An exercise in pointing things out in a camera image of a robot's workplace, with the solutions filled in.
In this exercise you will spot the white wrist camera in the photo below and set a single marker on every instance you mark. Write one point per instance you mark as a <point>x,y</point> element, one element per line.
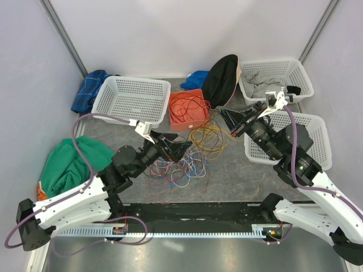
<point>275,102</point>
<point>143,129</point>

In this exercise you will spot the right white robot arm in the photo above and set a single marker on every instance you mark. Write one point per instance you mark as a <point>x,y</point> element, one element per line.
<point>341,226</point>

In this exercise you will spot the black bucket hat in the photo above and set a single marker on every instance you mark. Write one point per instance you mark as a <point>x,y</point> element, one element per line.
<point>221,81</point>

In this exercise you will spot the green shirt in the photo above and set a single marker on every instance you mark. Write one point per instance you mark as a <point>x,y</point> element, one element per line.
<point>66,169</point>

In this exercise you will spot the grey adidas garment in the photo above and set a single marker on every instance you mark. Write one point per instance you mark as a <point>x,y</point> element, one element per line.
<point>256,84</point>

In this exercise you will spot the far right white basket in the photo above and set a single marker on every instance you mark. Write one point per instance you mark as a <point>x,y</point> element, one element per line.
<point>288,70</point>

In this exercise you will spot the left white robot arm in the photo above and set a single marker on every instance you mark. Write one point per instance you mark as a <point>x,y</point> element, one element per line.
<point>96,200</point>

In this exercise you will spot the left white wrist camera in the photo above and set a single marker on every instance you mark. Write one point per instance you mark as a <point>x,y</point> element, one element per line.
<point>143,129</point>

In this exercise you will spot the slotted cable duct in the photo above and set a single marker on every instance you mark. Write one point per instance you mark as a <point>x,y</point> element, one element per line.
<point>183,229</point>

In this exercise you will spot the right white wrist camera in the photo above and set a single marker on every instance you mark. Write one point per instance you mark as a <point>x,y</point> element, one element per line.
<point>275,102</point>

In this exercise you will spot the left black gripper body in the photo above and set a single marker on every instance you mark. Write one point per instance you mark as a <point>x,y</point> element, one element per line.
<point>165,151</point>

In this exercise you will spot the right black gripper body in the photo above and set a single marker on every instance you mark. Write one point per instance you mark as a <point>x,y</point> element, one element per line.
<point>254,115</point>

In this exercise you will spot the blue plaid cloth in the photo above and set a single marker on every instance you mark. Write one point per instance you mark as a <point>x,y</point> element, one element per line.
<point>88,91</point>

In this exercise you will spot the near right white basket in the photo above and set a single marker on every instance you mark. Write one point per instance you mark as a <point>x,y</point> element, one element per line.
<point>320,151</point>

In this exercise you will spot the orange square box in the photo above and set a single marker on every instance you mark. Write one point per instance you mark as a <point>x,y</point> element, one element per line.
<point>188,110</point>

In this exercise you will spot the bright blue cloth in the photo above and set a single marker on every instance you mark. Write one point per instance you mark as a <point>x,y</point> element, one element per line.
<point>195,80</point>

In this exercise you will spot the left white plastic basket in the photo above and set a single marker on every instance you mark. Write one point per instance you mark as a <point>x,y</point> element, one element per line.
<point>131,98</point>

